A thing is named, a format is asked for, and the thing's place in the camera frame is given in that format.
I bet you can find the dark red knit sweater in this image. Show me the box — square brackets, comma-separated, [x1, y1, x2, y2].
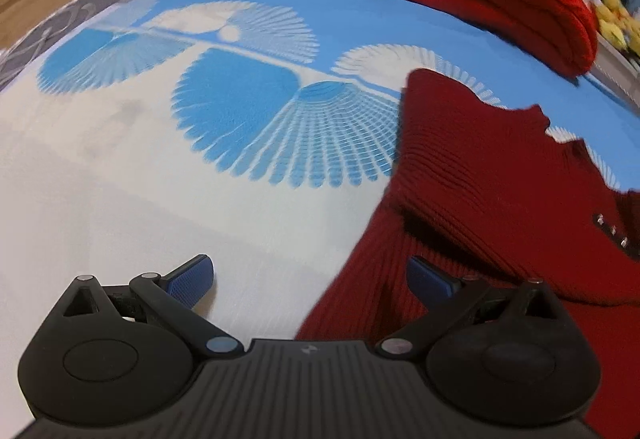
[298, 69, 639, 438]

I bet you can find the blue white patterned bedsheet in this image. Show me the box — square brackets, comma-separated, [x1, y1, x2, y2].
[1, 0, 639, 437]

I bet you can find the yellow plush toy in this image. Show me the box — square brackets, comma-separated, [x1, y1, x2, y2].
[591, 0, 639, 57]

